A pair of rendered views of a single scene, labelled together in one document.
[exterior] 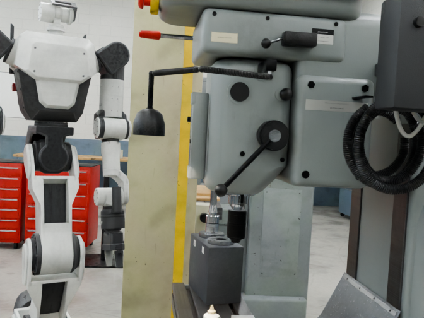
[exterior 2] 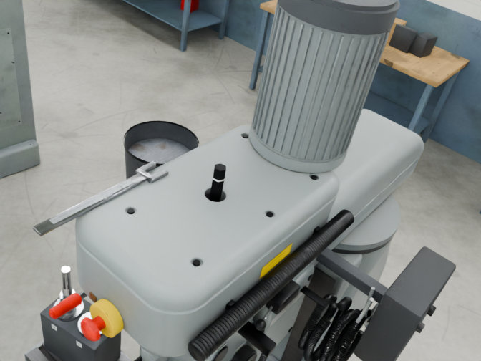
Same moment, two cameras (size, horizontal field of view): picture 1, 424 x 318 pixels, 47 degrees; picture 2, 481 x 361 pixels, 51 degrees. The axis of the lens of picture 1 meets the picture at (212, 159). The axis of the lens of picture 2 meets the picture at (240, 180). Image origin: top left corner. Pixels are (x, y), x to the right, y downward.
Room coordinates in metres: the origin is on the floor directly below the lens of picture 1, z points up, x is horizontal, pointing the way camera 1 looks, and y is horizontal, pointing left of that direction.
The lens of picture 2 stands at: (0.76, 0.41, 2.44)
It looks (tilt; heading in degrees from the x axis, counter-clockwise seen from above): 38 degrees down; 311
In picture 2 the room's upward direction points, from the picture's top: 12 degrees clockwise
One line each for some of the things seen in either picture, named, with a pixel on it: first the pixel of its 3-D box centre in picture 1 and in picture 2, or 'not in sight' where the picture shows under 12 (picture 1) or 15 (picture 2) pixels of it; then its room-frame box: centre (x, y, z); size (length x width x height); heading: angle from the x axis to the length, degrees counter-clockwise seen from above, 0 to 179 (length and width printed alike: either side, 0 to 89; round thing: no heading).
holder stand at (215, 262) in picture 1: (214, 264); (81, 334); (1.65, -0.03, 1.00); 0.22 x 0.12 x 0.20; 18
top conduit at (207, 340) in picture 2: not in sight; (282, 271); (1.08, -0.13, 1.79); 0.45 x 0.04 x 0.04; 98
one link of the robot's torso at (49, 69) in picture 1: (50, 75); not in sight; (1.81, 0.61, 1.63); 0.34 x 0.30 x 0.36; 119
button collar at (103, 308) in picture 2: (154, 1); (106, 318); (1.19, 0.16, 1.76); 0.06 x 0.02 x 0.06; 8
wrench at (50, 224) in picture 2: not in sight; (104, 196); (1.31, 0.09, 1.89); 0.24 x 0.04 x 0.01; 98
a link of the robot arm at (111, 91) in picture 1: (111, 109); not in sight; (1.87, 0.39, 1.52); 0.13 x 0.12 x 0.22; 120
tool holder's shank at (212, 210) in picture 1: (213, 199); (66, 281); (1.70, -0.01, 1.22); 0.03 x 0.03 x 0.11
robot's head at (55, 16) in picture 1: (54, 16); not in sight; (1.76, 0.59, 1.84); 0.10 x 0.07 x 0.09; 119
